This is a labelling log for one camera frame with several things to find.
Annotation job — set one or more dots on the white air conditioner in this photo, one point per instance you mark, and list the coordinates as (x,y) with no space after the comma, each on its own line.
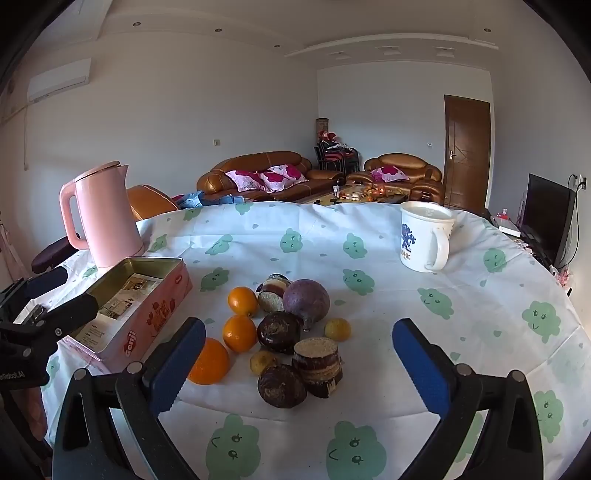
(57,81)

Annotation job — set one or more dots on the brown root chunk pale cut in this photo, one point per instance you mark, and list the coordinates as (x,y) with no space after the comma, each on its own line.
(316,364)

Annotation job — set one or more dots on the dark purple stool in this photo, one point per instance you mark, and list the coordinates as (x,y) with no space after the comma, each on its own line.
(51,254)

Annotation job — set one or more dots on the purple white striped root chunk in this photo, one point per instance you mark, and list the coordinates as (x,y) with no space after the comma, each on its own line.
(270,297)

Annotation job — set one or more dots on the purple beetroot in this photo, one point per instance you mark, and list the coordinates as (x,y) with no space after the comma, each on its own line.
(304,300)

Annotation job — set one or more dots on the tall patterned cylinder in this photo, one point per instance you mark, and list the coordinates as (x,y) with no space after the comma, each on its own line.
(322,127)

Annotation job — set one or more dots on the brown leather armchair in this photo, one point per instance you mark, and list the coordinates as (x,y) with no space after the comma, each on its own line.
(401,161)

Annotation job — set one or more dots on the pink tin box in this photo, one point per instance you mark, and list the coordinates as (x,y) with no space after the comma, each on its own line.
(157,318)

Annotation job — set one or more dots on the stacked dark chairs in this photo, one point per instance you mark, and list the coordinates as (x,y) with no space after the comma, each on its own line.
(334,159)

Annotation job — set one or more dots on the wall socket with plug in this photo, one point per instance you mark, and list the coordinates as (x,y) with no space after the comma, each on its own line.
(579,181)

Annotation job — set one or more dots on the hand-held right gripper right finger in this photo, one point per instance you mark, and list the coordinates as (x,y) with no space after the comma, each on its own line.
(420,369)

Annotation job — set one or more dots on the assorted snacks pile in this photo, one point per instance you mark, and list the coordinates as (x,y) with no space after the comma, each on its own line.
(374,189)

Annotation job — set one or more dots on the orange-brown leather chair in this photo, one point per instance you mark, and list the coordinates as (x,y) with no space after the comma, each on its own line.
(147,201)

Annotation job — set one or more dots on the large orange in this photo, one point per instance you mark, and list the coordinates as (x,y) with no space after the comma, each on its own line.
(212,364)

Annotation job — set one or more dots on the wooden coffee table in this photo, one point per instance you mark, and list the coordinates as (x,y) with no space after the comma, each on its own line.
(318,198)

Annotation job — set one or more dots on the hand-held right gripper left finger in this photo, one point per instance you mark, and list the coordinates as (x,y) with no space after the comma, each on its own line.
(178,369)

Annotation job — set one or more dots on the printed paper leaflet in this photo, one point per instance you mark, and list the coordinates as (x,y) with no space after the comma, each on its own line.
(120,300)

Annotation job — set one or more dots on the brown leather sofa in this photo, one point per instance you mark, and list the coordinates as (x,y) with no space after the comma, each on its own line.
(258,161)

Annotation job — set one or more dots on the white mug with blue print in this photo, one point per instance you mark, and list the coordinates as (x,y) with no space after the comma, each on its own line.
(418,244)

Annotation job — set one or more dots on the black television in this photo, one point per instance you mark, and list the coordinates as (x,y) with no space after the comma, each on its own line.
(545,217)

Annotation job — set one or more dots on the dark brown root chunk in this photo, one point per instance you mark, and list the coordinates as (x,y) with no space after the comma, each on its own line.
(277,332)
(279,387)

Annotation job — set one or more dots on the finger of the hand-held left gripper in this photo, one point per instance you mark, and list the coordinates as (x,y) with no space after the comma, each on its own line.
(44,282)
(69,314)

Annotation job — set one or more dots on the white tablecloth green cloud print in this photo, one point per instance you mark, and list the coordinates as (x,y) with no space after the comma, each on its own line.
(369,323)

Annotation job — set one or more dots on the white set-top box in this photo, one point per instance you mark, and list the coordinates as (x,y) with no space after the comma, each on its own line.
(505,226)

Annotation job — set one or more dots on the pink electric kettle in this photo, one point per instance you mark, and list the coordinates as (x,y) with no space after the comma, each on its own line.
(108,217)

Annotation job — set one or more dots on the small yellow fruit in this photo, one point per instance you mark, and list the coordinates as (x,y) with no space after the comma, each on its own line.
(263,362)
(337,330)

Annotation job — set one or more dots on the blue jeans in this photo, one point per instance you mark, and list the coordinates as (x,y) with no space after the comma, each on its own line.
(196,199)

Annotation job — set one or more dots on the pink floral pillow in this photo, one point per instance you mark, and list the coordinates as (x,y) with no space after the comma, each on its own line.
(284,175)
(389,174)
(247,180)

